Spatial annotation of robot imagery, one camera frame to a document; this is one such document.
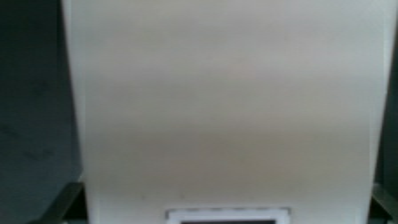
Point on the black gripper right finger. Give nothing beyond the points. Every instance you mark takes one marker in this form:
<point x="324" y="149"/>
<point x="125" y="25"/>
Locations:
<point x="382" y="206"/>

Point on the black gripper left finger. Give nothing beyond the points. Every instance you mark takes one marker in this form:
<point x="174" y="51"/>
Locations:
<point x="66" y="210"/>

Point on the white cabinet top block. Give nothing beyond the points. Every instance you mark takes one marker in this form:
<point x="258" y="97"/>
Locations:
<point x="229" y="96"/>

